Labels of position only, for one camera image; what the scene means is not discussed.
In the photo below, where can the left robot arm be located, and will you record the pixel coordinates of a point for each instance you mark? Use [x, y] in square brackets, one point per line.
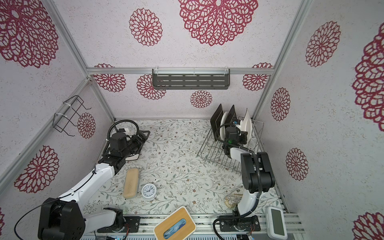
[63, 219]

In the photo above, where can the black square plate outer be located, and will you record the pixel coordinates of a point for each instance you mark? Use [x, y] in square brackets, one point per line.
[215, 121]

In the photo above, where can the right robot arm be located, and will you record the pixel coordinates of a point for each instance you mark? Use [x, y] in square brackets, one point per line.
[256, 170]

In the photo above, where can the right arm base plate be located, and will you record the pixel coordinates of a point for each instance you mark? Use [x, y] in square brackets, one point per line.
[248, 224]

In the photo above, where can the white round floral plate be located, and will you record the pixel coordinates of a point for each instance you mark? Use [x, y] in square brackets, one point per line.
[223, 120]

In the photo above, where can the black square plate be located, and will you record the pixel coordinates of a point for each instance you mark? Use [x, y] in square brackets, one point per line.
[215, 121]
[231, 116]

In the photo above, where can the black wire wall basket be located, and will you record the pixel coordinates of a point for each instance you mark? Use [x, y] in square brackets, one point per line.
[64, 117]

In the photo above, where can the black square plate inner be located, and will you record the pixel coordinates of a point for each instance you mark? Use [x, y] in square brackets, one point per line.
[231, 116]

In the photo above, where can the small white alarm clock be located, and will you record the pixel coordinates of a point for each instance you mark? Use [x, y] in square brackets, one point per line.
[149, 192]

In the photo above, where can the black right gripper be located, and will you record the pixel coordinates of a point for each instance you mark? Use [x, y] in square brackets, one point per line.
[244, 136]

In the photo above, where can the white square plate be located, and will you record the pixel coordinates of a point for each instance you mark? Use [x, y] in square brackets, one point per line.
[247, 127]
[133, 157]

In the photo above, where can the bamboo lid tissue box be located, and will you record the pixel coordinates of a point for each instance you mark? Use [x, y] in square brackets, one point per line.
[177, 226]

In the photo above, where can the beige glasses case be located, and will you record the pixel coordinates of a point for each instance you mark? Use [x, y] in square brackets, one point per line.
[131, 185]

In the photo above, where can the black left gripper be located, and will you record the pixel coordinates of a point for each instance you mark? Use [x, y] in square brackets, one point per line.
[139, 141]

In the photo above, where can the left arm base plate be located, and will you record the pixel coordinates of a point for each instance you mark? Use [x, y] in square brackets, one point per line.
[127, 224]

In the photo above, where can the grey wall shelf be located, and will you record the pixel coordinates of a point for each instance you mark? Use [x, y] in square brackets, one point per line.
[191, 79]

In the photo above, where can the white digital timer display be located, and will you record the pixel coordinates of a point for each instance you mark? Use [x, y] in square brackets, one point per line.
[276, 226]

